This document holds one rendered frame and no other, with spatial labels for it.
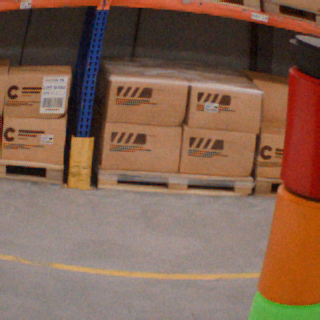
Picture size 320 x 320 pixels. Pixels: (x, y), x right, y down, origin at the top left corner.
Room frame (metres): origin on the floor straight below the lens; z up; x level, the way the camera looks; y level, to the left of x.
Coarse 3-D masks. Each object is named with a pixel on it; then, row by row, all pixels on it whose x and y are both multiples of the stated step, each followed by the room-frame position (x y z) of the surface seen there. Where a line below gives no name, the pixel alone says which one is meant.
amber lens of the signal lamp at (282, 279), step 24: (288, 192) 0.43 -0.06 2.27; (288, 216) 0.42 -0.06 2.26; (312, 216) 0.42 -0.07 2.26; (288, 240) 0.42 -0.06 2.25; (312, 240) 0.42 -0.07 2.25; (264, 264) 0.44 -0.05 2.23; (288, 264) 0.42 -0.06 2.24; (312, 264) 0.41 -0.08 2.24; (264, 288) 0.43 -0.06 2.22; (288, 288) 0.42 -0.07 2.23; (312, 288) 0.41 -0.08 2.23
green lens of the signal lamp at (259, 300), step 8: (256, 296) 0.44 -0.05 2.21; (256, 304) 0.43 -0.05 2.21; (264, 304) 0.43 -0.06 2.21; (272, 304) 0.42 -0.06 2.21; (280, 304) 0.42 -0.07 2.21; (312, 304) 0.42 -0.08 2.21; (256, 312) 0.43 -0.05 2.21; (264, 312) 0.42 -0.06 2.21; (272, 312) 0.42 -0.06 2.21; (280, 312) 0.42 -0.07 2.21; (288, 312) 0.42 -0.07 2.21; (296, 312) 0.42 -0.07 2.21; (304, 312) 0.42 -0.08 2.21; (312, 312) 0.42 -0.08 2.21
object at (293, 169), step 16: (304, 80) 0.42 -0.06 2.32; (288, 96) 0.44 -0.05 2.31; (304, 96) 0.42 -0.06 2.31; (288, 112) 0.44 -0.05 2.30; (304, 112) 0.42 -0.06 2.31; (288, 128) 0.43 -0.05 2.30; (304, 128) 0.42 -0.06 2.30; (288, 144) 0.43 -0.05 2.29; (304, 144) 0.42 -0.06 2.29; (288, 160) 0.43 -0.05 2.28; (304, 160) 0.42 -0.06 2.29; (288, 176) 0.43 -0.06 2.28; (304, 176) 0.42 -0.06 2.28; (304, 192) 0.42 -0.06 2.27
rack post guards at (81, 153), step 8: (72, 136) 7.90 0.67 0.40; (72, 144) 7.88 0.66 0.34; (80, 144) 7.87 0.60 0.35; (88, 144) 7.89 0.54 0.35; (72, 152) 7.88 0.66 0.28; (80, 152) 7.88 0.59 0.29; (88, 152) 7.89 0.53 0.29; (72, 160) 7.88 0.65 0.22; (80, 160) 7.88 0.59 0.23; (88, 160) 7.89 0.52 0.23; (72, 168) 7.87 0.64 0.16; (80, 168) 7.88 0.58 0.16; (88, 168) 7.89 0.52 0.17; (72, 176) 7.87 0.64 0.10; (80, 176) 7.88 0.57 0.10; (88, 176) 7.90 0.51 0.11; (64, 184) 7.91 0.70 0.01; (72, 184) 7.87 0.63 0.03; (80, 184) 7.88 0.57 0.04; (88, 184) 7.90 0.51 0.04
